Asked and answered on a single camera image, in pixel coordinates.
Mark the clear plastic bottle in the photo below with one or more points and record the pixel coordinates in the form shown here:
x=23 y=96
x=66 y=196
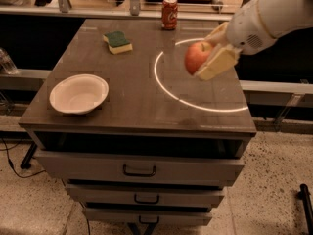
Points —
x=7 y=63

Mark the grey drawer cabinet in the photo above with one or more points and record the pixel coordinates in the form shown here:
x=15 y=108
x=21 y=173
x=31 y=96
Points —
x=154 y=107

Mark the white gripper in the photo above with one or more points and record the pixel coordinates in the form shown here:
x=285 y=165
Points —
x=245 y=31

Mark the white paper bowl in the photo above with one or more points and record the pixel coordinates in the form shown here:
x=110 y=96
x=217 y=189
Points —
x=79 y=94

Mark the black stand leg left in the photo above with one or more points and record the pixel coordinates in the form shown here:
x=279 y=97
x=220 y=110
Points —
x=25 y=164

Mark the red apple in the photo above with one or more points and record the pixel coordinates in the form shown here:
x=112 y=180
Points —
x=196 y=55

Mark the orange soda can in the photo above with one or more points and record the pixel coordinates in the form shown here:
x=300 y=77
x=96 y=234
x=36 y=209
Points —
x=169 y=14

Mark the black stand leg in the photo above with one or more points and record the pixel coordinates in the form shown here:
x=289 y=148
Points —
x=25 y=164
x=304 y=196

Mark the top drawer with handle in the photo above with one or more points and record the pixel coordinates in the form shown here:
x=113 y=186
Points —
x=140 y=169

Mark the green yellow sponge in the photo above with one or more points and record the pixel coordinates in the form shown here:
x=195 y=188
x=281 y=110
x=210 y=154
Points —
x=117 y=42

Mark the black stand leg right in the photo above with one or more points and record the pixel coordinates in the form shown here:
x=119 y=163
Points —
x=304 y=196

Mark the drawer with handle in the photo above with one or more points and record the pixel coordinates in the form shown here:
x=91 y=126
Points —
x=149 y=217
x=140 y=169
x=106 y=194

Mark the bottom drawer with handle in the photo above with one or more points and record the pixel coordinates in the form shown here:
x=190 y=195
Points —
x=149 y=217

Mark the middle drawer with handle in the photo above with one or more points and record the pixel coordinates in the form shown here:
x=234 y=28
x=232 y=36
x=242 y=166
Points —
x=106 y=194

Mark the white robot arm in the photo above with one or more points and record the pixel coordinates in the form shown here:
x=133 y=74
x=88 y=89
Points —
x=285 y=16

